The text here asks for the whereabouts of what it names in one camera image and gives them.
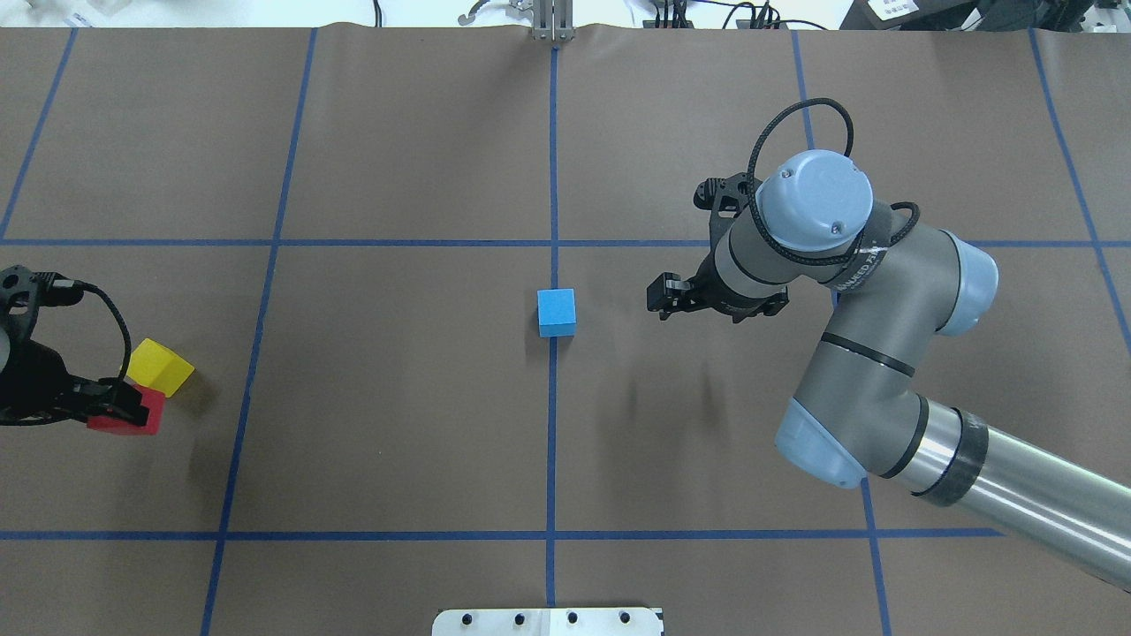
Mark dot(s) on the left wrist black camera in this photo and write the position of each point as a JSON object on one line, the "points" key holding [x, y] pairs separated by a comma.
{"points": [[23, 292]]}

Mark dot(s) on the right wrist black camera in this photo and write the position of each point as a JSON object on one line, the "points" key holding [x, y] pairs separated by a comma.
{"points": [[724, 199]]}

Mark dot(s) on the yellow cube block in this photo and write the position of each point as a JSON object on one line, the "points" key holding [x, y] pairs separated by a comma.
{"points": [[155, 366]]}

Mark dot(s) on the wrist black camera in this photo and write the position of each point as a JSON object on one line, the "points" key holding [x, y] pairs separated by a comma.
{"points": [[724, 199], [23, 292]]}

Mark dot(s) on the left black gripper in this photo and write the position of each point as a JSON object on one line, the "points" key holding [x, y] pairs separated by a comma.
{"points": [[34, 378]]}

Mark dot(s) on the red cube block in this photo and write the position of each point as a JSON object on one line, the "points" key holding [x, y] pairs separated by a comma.
{"points": [[134, 410]]}

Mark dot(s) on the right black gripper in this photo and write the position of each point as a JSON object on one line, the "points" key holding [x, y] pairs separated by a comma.
{"points": [[740, 306]]}

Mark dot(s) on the aluminium frame post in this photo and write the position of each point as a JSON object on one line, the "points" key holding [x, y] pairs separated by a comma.
{"points": [[552, 21]]}

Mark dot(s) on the blue cube block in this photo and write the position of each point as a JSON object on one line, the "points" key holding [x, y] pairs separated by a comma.
{"points": [[556, 312]]}

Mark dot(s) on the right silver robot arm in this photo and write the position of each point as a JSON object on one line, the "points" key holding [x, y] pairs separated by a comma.
{"points": [[898, 283]]}

